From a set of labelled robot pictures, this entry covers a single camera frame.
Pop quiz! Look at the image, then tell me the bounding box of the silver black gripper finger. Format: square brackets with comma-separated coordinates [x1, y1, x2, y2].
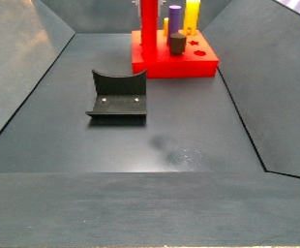
[157, 0, 165, 13]
[132, 0, 141, 16]

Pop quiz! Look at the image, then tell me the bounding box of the red wooden shape board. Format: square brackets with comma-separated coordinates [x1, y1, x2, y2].
[132, 30, 219, 78]

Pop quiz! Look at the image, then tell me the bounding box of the purple cylinder peg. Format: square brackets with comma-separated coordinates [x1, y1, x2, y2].
[167, 5, 181, 44]

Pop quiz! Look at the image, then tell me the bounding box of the small yellow peg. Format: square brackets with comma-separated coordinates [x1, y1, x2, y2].
[163, 17, 169, 37]

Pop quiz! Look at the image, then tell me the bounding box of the tall yellow block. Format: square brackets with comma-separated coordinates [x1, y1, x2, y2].
[184, 0, 200, 36]

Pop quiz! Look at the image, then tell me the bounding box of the dark brown cylinder peg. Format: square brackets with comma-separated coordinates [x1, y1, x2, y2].
[171, 33, 187, 55]

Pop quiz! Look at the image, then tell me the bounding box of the black curved holder stand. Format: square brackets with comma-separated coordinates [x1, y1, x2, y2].
[87, 71, 148, 117]

